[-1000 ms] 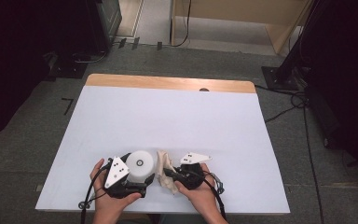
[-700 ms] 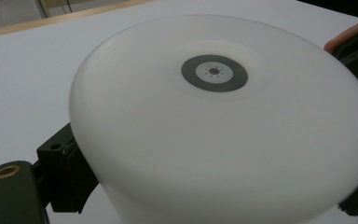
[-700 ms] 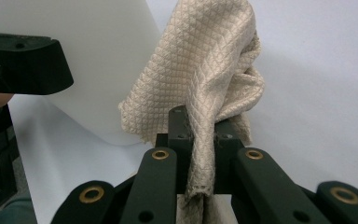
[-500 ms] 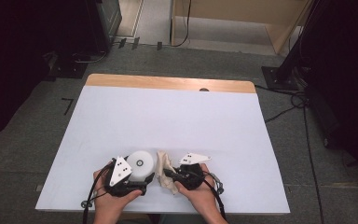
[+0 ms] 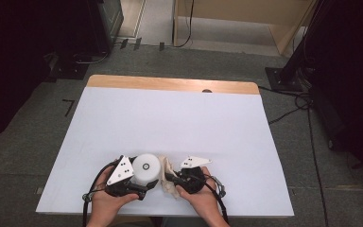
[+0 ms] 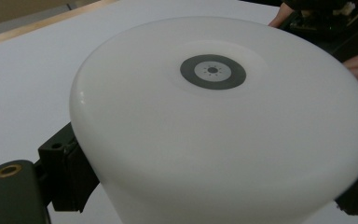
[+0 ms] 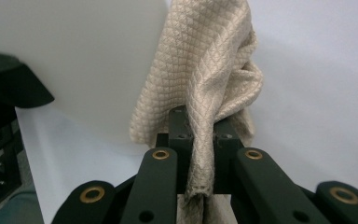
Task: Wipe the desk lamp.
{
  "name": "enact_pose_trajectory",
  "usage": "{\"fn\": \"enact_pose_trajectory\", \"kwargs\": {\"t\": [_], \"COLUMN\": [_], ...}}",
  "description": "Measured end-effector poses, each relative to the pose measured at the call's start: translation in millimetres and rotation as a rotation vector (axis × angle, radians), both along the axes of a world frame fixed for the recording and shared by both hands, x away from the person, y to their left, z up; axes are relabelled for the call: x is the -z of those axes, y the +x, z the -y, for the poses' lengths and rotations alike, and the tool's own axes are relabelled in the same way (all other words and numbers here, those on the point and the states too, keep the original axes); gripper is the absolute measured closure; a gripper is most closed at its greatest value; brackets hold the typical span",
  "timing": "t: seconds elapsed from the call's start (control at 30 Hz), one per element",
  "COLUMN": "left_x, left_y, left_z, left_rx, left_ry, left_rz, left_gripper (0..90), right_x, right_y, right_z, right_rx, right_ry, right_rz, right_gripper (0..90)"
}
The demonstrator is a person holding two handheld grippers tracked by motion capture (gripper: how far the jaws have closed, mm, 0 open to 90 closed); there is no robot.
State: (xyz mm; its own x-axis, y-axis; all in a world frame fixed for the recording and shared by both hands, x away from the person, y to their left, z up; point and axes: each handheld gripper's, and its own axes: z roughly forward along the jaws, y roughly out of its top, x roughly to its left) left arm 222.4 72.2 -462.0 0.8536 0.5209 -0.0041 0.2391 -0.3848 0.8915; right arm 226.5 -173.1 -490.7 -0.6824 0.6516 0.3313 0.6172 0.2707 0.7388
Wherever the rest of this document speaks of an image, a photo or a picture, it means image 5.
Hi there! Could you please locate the black hanging cable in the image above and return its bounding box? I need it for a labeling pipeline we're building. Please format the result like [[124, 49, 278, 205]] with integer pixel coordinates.
[[172, 0, 195, 49]]

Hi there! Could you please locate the black curtain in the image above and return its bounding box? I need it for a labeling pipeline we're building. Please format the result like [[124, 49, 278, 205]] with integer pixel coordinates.
[[305, 0, 363, 197], [0, 0, 93, 146]]

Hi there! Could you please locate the long thin black cable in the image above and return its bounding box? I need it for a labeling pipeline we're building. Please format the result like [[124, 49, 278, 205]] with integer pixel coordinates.
[[306, 107, 329, 227]]

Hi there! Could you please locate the white cylindrical lamp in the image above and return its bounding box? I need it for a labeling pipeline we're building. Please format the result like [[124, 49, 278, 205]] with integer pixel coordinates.
[[131, 153, 163, 187]]

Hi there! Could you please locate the dark cabinet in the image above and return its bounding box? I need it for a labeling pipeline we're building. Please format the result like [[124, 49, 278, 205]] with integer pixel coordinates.
[[48, 0, 124, 56]]

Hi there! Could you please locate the wooden table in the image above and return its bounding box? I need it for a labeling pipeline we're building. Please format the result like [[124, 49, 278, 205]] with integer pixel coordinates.
[[86, 74, 261, 96]]

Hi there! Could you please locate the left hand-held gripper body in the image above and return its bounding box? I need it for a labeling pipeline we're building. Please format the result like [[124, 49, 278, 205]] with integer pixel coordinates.
[[104, 154, 149, 201]]

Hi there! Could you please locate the person's right hand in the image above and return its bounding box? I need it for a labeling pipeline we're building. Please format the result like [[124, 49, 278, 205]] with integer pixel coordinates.
[[175, 166, 218, 218]]

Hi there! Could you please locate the light wooden shelf unit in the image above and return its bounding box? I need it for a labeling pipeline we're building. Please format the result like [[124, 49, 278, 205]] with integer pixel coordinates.
[[172, 0, 316, 58]]

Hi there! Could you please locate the white table cover sheet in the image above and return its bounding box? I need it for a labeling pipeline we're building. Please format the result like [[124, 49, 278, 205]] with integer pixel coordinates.
[[35, 86, 295, 218]]

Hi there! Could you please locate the black stand base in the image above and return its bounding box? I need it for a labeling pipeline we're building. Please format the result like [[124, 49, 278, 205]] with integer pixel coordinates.
[[48, 53, 91, 80]]

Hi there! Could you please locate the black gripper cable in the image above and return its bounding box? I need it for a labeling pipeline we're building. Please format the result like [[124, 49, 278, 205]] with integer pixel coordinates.
[[81, 160, 121, 227], [201, 174, 230, 225]]

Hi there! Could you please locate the black floor stand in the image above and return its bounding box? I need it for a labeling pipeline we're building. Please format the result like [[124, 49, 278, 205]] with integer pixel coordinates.
[[265, 0, 327, 93]]

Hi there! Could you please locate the person's left hand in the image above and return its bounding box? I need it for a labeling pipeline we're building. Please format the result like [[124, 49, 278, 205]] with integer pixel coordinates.
[[89, 166, 140, 221]]

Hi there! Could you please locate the black floor cable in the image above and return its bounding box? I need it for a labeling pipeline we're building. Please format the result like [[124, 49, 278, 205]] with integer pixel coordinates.
[[268, 103, 311, 126]]

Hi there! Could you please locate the beige cloth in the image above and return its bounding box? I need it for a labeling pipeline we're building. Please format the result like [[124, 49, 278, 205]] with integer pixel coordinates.
[[158, 154, 182, 200]]

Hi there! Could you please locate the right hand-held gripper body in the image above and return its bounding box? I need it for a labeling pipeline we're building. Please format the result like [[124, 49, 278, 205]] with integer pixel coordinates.
[[176, 155, 213, 195]]

